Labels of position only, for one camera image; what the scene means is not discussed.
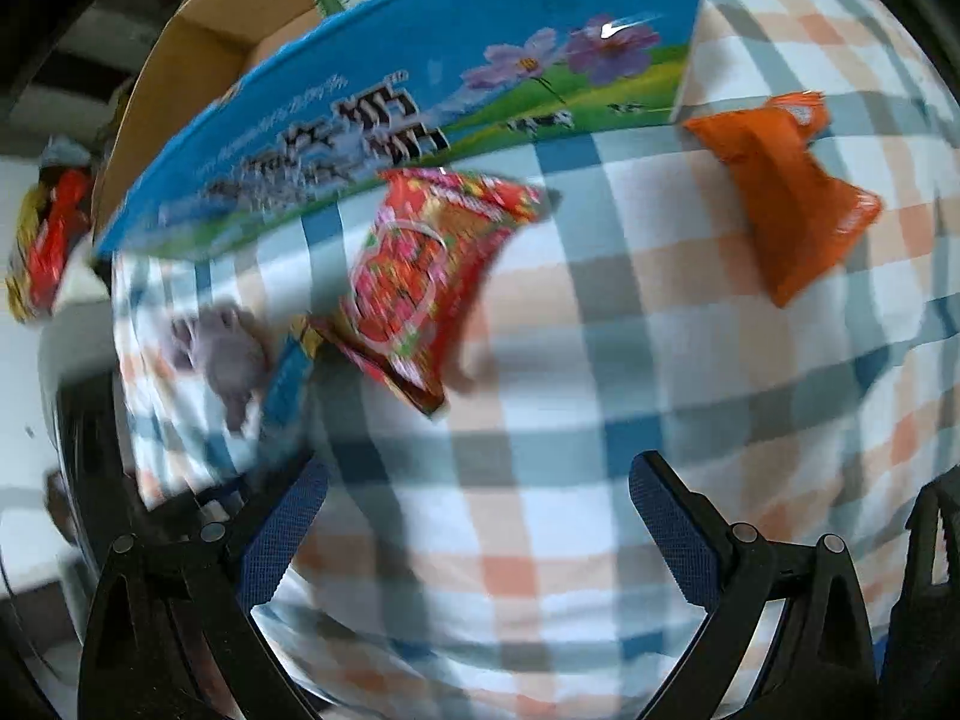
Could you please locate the red yellow snack packet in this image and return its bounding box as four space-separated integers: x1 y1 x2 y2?
6 168 94 322

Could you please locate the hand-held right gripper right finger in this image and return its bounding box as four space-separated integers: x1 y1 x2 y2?
628 451 878 720

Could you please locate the blue yellow snack packet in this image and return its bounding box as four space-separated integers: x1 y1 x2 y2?
259 315 326 458

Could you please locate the grey plush toy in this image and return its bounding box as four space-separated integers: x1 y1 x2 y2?
169 301 277 437

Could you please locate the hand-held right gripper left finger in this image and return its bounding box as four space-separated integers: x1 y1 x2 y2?
78 456 331 720

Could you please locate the orange snack packet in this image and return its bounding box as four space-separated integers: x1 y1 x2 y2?
684 90 884 308

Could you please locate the blue printed cardboard box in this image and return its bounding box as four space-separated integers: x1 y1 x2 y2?
91 0 709 259

